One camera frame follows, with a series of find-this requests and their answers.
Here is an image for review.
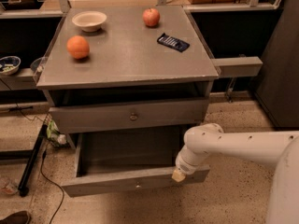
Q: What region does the grey wooden drawer cabinet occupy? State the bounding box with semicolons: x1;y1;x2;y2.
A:
36;5;221;147

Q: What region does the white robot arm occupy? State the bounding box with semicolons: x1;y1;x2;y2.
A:
172;123;299;224

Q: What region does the brown shoe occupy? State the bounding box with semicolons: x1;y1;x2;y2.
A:
0;211;31;224

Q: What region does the black metal stand leg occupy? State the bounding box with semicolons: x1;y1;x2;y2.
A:
18;124;47;197

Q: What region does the dark blue snack packet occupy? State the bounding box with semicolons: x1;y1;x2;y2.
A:
157;33;190;52

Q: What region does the white empty bowl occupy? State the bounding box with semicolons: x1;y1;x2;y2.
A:
72;11;107;32

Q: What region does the grey drawer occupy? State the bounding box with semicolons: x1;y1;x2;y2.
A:
50;98;208;133
61;123;211;198

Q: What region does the blue patterned bowl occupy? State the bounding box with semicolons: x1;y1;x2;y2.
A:
0;56;21;76

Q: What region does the grey side shelf bar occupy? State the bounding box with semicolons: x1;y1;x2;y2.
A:
212;57;263;78

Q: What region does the green white plastic bag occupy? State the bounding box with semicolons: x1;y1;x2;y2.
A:
46;120;67;147

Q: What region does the orange fruit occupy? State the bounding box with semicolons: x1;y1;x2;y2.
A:
66;35;90;59

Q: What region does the grey top drawer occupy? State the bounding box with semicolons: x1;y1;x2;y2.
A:
50;98;208;133

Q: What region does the clear plastic container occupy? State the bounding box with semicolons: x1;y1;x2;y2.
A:
30;57;48;77

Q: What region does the black floor cable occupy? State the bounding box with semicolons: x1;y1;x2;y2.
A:
39;147;65;224

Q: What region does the red apple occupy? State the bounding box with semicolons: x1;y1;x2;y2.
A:
142;8;160;27

